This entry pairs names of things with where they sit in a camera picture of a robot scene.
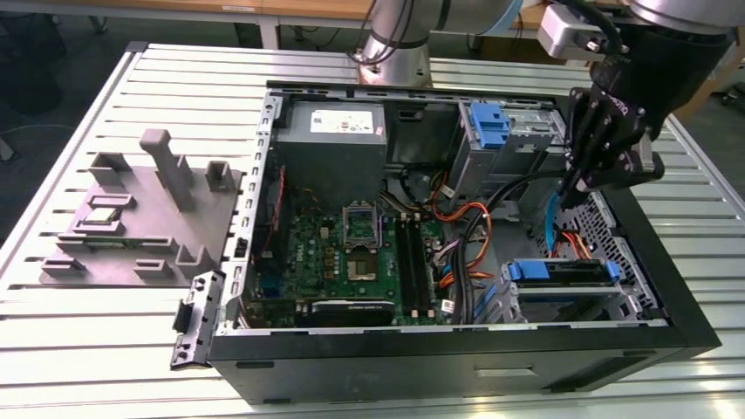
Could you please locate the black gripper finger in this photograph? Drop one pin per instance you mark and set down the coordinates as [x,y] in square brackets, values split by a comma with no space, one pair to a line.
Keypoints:
[591,131]
[626,172]

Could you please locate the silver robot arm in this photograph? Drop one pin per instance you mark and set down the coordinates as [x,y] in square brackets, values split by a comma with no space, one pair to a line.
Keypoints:
[402,57]

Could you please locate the grey metal disk bay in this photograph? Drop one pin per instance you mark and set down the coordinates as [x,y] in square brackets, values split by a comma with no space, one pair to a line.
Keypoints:
[571,291]

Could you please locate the black chair base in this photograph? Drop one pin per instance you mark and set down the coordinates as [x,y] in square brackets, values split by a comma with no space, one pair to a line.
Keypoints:
[733,94]

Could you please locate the blue plastic drive latch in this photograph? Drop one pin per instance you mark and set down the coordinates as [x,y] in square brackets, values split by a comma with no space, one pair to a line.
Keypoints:
[490,126]

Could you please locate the grey metal drive cage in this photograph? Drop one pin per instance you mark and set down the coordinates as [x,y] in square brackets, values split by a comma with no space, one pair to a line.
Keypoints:
[483,170]

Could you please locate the black RAM slot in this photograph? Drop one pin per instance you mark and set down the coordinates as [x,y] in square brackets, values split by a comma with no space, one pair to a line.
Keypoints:
[407,262]
[423,262]

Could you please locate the metal locking lever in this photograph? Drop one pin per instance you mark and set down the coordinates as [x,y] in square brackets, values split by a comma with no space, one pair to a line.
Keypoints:
[380,231]

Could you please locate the grey power supply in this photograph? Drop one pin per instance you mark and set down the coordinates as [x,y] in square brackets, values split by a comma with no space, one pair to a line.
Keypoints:
[332,166]

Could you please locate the CPU socket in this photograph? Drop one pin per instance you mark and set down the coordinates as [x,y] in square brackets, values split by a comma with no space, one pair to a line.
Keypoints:
[363,269]

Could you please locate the green motherboard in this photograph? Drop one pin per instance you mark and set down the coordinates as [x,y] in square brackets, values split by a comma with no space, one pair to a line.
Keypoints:
[315,262]

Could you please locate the black graphics card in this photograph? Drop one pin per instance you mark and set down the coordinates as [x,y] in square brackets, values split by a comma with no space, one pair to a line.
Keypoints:
[350,311]

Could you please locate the black PC case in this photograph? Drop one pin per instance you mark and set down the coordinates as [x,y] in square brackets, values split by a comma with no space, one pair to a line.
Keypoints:
[407,362]

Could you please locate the grey expansion card retainer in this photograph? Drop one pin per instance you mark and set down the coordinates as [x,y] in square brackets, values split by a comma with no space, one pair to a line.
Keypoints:
[204,301]

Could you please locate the grey parts rack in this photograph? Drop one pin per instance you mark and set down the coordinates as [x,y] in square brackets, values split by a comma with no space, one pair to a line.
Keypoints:
[151,227]

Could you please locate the silver CPU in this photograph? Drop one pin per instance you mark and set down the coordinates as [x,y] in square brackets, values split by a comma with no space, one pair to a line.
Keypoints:
[103,216]

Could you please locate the green RAM stick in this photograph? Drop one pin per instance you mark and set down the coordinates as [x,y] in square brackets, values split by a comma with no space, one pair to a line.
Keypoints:
[107,245]

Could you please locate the black office chair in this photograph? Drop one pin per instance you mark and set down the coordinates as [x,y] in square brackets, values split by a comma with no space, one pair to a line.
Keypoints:
[30,65]

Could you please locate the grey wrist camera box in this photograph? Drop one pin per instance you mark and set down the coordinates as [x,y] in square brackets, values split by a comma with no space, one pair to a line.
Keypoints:
[567,35]

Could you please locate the long white frame desk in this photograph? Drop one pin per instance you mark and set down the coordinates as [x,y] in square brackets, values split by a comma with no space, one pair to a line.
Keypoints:
[175,11]

